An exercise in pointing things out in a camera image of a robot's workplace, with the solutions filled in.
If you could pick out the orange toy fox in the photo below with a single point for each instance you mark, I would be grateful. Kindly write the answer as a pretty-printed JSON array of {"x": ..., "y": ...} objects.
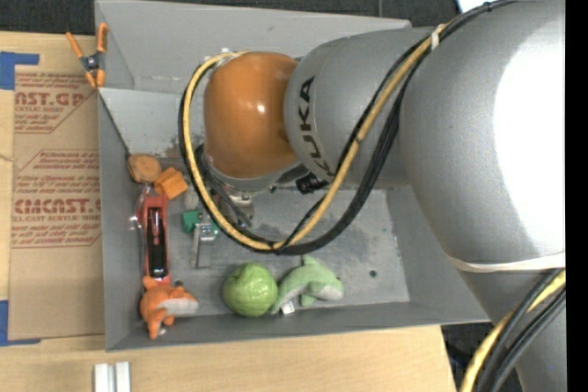
[{"x": 161, "y": 304}]

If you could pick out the brown round nut-like toy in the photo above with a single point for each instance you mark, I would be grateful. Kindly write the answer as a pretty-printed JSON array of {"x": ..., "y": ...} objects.
[{"x": 143, "y": 168}]

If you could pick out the orange block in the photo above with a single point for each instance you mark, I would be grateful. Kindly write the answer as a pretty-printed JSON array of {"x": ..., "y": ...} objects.
[{"x": 171, "y": 183}]

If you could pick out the green toy apple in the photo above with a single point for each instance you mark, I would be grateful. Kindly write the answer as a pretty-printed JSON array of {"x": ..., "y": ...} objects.
[{"x": 250, "y": 290}]

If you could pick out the black cylinder on white bracket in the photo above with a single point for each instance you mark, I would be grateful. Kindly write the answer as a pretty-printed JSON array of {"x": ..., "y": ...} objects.
[{"x": 310, "y": 184}]

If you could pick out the green toy dolphin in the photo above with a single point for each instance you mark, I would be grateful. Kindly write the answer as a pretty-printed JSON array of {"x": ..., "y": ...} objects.
[{"x": 317, "y": 283}]

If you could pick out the brown cardboard board, red print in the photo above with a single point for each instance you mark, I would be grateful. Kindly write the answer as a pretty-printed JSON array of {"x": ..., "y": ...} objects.
[{"x": 55, "y": 280}]

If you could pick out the grey metal bin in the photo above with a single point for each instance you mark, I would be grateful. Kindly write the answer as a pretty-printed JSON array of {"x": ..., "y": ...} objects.
[{"x": 349, "y": 234}]

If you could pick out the red packet with black tool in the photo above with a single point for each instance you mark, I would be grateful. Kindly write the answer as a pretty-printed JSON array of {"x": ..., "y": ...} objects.
[{"x": 155, "y": 238}]

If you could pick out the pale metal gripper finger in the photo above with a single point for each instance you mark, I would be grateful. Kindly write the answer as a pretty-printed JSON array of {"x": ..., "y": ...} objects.
[
  {"x": 196, "y": 250},
  {"x": 206, "y": 253}
]

